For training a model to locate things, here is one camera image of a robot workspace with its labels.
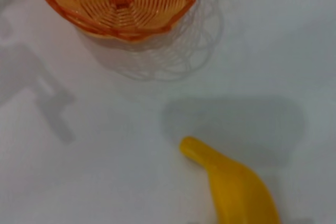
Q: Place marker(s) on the yellow banana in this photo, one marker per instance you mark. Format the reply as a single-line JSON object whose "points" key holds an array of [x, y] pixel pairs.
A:
{"points": [[236, 190]]}

